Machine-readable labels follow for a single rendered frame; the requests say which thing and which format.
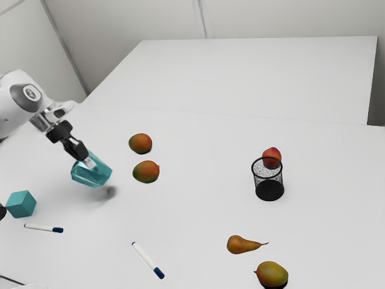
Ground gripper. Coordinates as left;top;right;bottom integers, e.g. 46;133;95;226
45;119;97;170

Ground teal faceted mug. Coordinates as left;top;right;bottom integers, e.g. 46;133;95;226
70;150;114;189

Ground orange green mango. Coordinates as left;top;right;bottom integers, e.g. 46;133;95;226
254;261;289;287
132;160;161;184
128;132;153;155

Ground teal cube block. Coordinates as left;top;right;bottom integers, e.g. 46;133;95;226
5;190;37;219

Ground white marker pen blue cap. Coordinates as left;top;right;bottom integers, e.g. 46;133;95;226
131;241;165;280
23;223;64;234

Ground brown pear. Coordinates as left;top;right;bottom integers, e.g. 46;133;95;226
226;235;270;255

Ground red peach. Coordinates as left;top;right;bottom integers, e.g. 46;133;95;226
262;146;283;169

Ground black mesh pen holder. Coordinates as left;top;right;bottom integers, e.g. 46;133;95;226
251;156;285;202

